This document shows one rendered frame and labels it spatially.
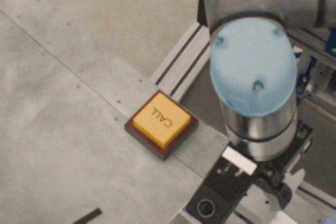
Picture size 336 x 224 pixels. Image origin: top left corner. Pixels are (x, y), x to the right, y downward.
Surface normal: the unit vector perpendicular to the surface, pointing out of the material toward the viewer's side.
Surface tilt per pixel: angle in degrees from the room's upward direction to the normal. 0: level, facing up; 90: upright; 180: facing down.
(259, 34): 11
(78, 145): 0
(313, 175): 0
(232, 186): 40
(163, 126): 0
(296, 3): 50
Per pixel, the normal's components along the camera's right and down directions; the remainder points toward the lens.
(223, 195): -0.46, 0.02
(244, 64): -0.17, -0.44
